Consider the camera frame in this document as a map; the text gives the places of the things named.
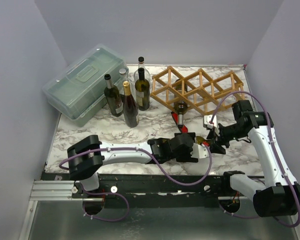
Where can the clear glass bottle blue cap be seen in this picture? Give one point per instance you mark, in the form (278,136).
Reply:
(123,72)

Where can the wooden wine rack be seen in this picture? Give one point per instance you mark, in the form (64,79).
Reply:
(199,91)

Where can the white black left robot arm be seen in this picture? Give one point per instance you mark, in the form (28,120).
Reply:
(88,155)

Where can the red black corkscrew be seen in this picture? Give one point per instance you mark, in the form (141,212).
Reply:
(179,121)

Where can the green plastic toolbox clear lid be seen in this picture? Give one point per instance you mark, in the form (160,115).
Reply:
(78,91)

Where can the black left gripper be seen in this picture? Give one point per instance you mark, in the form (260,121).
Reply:
(188,157)

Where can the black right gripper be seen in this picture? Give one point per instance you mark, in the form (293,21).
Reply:
(220,137)

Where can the aluminium rail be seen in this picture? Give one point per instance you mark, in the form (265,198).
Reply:
(47,191)

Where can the green wine bottle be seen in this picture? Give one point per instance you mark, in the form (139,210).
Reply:
(142,90)

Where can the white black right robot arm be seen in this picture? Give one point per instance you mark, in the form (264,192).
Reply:
(280,193)

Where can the clear flask bottle black cap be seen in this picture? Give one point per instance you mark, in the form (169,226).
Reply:
(141,64)

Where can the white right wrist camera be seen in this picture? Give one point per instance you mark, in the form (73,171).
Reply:
(210,122)

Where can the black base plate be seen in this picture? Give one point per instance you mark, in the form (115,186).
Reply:
(231,205)

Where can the dark red wine bottle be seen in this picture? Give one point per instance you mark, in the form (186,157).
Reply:
(130,107)

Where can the green bottle Italia label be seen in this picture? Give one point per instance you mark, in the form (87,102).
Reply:
(113,97)

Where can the green bottle white label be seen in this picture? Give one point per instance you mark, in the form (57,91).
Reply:
(201,140)

